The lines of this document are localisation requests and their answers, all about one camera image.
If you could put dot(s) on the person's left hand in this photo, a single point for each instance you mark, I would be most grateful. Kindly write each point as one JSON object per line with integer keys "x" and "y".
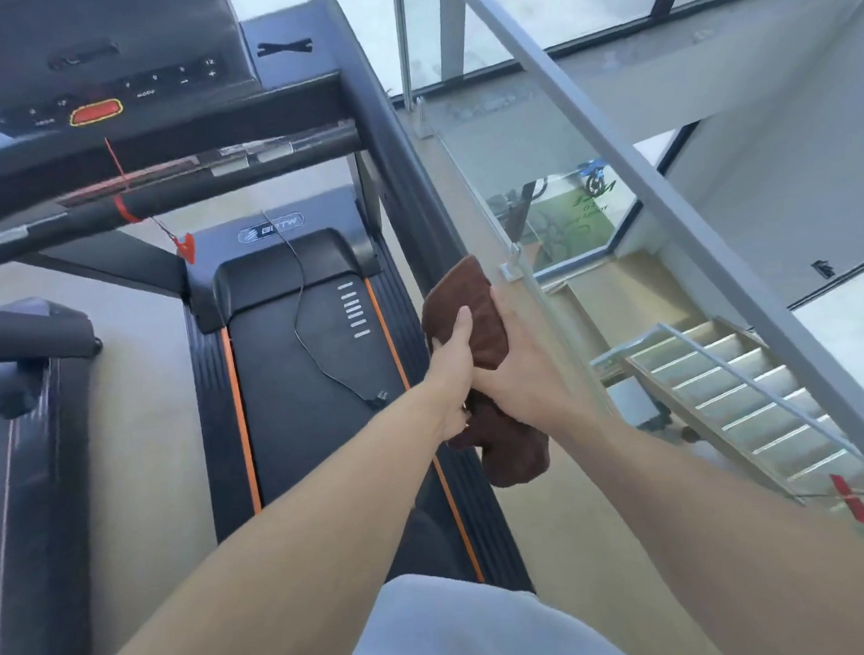
{"x": 454, "y": 381}

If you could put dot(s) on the person's right hand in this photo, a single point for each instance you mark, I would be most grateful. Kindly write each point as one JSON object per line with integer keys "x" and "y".
{"x": 540, "y": 397}

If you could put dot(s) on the brown microfibre cloth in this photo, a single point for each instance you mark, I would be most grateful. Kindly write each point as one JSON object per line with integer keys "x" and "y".
{"x": 467, "y": 299}

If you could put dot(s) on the black treadmill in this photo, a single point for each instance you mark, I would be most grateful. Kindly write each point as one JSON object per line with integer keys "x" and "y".
{"x": 296, "y": 392}
{"x": 32, "y": 514}

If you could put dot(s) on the person's left forearm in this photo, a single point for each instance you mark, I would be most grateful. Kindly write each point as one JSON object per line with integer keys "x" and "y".
{"x": 272, "y": 571}

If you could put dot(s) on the person's right forearm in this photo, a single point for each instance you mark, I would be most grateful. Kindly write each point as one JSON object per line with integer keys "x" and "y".
{"x": 713, "y": 540}

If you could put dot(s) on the person's grey shirt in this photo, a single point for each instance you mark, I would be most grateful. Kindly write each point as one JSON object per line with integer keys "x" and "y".
{"x": 461, "y": 632}

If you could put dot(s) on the silver stair handrail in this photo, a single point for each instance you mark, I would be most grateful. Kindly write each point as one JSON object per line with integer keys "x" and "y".
{"x": 625, "y": 345}

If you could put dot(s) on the grey metal glass clamp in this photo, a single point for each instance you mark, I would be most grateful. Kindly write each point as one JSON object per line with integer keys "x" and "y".
{"x": 510, "y": 268}
{"x": 425, "y": 121}

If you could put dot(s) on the green printed floor mat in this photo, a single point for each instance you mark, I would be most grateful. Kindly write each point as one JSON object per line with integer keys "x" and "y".
{"x": 580, "y": 224}

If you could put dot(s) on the grey staircase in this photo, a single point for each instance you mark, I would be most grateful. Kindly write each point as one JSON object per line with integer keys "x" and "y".
{"x": 739, "y": 391}

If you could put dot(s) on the blue scooter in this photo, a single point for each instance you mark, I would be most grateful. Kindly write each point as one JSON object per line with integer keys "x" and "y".
{"x": 596, "y": 179}

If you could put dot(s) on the grey metal handrail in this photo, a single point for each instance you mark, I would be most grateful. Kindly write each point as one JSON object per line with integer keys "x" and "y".
{"x": 650, "y": 175}

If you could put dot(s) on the red tape strip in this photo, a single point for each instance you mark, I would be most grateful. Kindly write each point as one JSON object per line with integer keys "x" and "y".
{"x": 851, "y": 499}

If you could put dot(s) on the small black wall fixture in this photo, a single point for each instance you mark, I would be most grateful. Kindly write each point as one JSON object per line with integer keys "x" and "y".
{"x": 823, "y": 269}

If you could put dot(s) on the grey metal window frame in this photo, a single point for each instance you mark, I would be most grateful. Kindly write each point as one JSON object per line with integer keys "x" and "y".
{"x": 454, "y": 41}

